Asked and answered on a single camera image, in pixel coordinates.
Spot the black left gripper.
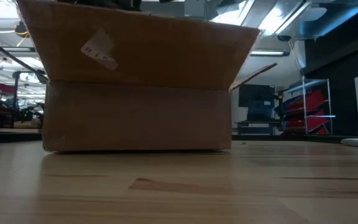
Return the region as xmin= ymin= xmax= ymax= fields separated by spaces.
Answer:
xmin=57 ymin=0 xmax=142 ymax=11

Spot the taped brown cardboard box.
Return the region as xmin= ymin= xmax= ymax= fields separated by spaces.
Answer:
xmin=0 ymin=0 xmax=278 ymax=153

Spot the long LED light bar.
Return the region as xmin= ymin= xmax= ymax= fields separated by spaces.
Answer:
xmin=0 ymin=46 xmax=291 ymax=58

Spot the black monitor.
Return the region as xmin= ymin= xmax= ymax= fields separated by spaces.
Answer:
xmin=238 ymin=83 xmax=276 ymax=123

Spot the dark desk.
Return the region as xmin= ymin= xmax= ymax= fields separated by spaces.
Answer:
xmin=231 ymin=120 xmax=284 ymax=136

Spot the metal rack with red bins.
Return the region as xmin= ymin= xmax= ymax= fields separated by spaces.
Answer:
xmin=275 ymin=79 xmax=336 ymax=136

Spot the black yellow cord reel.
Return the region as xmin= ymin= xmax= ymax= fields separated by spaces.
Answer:
xmin=14 ymin=21 xmax=29 ymax=38

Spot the distant black station frame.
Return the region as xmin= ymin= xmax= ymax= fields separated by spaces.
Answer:
xmin=12 ymin=70 xmax=48 ymax=125

